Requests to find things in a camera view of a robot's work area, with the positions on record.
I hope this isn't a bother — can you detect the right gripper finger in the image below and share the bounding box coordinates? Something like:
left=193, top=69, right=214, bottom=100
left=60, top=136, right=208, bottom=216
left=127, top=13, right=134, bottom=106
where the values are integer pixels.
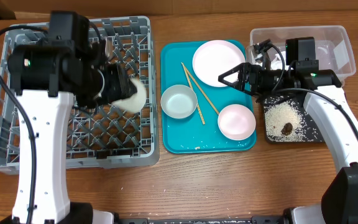
left=218, top=63, right=246, bottom=82
left=218, top=76, right=255, bottom=96

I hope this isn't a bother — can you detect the small white cup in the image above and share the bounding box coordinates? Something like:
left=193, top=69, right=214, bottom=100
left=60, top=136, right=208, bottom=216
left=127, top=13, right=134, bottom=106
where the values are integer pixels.
left=112, top=78, right=147, bottom=113

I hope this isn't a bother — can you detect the pile of white rice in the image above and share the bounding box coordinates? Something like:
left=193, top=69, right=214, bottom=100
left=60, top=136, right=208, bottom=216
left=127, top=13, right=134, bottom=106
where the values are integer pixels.
left=264, top=96, right=319, bottom=143

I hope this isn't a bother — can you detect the pink bowl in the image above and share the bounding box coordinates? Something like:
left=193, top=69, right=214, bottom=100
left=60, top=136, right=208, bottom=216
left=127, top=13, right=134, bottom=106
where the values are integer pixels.
left=218, top=104, right=256, bottom=141

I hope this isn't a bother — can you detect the grey bowl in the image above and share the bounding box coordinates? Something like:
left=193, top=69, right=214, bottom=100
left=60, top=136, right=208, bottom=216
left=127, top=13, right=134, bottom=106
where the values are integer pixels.
left=160, top=85, right=198, bottom=119

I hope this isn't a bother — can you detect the brown food scrap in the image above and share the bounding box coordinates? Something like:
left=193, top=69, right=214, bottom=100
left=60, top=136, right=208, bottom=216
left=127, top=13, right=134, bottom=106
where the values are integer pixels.
left=281, top=123, right=293, bottom=136

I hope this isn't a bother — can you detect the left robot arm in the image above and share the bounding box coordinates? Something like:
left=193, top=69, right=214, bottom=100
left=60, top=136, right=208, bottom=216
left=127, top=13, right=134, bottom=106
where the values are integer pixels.
left=1, top=11, right=147, bottom=224

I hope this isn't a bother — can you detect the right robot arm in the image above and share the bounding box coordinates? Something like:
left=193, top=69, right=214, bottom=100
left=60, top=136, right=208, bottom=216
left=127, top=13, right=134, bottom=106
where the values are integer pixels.
left=218, top=37, right=358, bottom=224

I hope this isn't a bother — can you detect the pink round plate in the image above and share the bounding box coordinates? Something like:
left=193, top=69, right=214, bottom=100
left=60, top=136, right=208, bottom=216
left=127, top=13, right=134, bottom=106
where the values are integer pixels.
left=192, top=40, right=246, bottom=88

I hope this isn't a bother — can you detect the wooden chopstick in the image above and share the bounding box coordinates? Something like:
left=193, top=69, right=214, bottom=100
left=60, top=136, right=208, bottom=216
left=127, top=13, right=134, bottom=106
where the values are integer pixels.
left=181, top=62, right=206, bottom=125
left=181, top=62, right=219, bottom=115

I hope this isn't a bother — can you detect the grey dish rack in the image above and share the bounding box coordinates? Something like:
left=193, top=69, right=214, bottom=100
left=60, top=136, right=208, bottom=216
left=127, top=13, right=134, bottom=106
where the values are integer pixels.
left=0, top=16, right=160, bottom=175

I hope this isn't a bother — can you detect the black tray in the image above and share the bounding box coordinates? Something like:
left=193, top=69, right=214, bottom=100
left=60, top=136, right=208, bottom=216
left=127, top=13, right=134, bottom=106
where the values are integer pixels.
left=261, top=93, right=326, bottom=144

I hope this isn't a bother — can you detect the teal serving tray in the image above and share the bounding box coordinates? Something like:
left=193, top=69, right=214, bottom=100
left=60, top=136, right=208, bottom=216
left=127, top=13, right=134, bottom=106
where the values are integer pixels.
left=160, top=41, right=257, bottom=154

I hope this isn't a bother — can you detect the clear plastic bin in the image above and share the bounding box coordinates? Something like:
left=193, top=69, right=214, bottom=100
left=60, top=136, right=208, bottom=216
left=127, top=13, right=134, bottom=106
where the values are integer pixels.
left=246, top=26, right=356, bottom=83

